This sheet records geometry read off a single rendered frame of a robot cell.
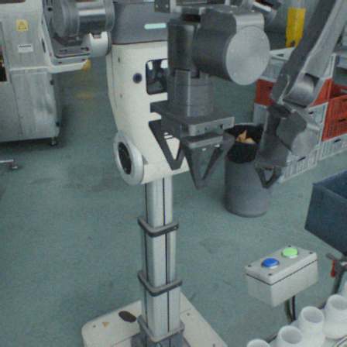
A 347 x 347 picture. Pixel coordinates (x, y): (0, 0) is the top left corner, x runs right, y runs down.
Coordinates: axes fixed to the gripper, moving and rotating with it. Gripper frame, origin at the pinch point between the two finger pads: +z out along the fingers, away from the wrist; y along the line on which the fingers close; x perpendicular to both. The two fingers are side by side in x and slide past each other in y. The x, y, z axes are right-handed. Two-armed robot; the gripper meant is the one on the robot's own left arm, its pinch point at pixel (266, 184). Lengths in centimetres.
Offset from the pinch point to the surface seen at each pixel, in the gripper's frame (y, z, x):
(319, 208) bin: 47, 41, -21
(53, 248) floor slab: 62, 138, 133
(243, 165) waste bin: 146, 97, 22
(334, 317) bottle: -30.5, 1.1, -16.3
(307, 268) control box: -14.8, 8.3, -12.4
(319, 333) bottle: -33.6, 2.2, -14.2
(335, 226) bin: 41, 43, -28
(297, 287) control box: -18.7, 10.6, -10.9
